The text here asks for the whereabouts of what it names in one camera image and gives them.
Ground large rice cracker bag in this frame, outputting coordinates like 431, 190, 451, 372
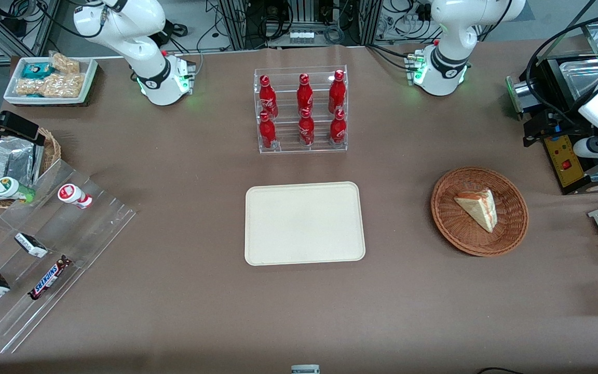
15, 73, 86, 99

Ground grey coiled cable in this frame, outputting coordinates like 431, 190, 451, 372
323, 25, 346, 45

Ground large brown wicker basket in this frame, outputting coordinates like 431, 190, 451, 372
431, 166, 529, 258

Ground cream plastic tray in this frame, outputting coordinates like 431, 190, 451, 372
245, 181, 366, 266

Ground black food warmer appliance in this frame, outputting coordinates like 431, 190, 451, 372
506, 16, 598, 196

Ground steel food pan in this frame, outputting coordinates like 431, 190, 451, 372
560, 59, 598, 102

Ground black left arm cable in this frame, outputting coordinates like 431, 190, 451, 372
525, 0, 598, 128

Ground teal snack packet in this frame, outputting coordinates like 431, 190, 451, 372
22, 62, 53, 79

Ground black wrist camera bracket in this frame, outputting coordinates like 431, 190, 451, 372
535, 111, 581, 138

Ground small rice cracker bag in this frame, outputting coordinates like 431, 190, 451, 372
50, 52, 81, 74

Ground aluminium frame equipment rack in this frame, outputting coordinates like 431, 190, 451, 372
218, 0, 384, 50

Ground red cola bottle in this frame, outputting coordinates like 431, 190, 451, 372
259, 111, 278, 150
259, 75, 279, 119
329, 70, 347, 114
297, 73, 314, 116
298, 108, 316, 146
330, 109, 347, 145

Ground aluminium frame stand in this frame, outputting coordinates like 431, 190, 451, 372
0, 0, 62, 66

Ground green white yogurt bottle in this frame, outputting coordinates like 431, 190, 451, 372
0, 177, 36, 204

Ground clear acrylic stepped display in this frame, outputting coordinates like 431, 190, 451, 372
0, 158, 138, 354

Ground white rectangular snack tray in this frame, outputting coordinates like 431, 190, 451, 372
3, 56, 99, 106

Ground small brown wicker basket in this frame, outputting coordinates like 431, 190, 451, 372
0, 127, 62, 209

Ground triangular sandwich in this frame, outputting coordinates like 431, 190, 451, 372
454, 188, 498, 233

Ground silver foil bag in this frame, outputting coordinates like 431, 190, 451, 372
0, 137, 45, 201

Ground snickers chocolate bar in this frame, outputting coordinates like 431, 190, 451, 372
28, 255, 73, 301

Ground clear acrylic bottle rack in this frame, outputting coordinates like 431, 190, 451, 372
253, 65, 349, 154

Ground red white yogurt bottle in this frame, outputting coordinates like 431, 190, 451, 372
58, 183, 93, 209

